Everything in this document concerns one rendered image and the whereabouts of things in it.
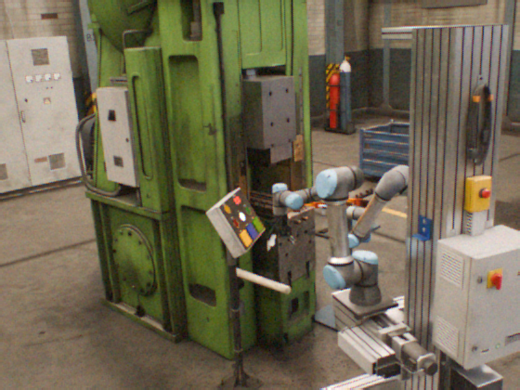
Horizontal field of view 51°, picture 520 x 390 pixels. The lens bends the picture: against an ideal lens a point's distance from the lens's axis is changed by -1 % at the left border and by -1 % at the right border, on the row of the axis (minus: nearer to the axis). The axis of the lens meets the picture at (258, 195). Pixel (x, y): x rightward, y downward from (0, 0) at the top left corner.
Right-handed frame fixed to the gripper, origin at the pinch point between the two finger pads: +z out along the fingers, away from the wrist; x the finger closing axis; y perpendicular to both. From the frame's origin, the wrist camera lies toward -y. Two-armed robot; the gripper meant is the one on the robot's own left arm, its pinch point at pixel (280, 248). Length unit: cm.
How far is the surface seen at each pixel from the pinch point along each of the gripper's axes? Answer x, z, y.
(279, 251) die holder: 18.0, 21.2, -41.6
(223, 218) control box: -28.7, -20.2, -5.4
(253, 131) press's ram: 9, -53, -54
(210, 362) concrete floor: -30, 93, -52
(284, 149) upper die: 29, -40, -53
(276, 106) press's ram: 24, -67, -51
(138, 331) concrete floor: -65, 93, -112
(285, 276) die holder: 22, 40, -43
